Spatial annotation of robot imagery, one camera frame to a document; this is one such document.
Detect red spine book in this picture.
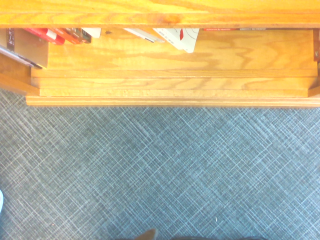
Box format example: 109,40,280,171
24,28,66,46

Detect blue covered seat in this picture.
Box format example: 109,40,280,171
0,189,5,221

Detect dark green lying book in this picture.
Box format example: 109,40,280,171
202,27,315,32

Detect dark green spine book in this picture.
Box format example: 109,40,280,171
74,28,92,44

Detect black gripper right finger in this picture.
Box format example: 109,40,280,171
172,235,262,240

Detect plain white book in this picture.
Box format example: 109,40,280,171
81,27,102,39

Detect thin grey white book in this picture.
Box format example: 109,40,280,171
123,28,166,44

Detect thick grey cover book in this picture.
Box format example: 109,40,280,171
0,28,49,70

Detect orange spine book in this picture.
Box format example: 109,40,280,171
53,28,83,45

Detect white book with red shape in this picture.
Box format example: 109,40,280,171
152,28,200,54

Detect wooden bookshelf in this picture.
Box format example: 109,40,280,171
0,0,320,108

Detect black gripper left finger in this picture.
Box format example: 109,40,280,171
136,227,157,240

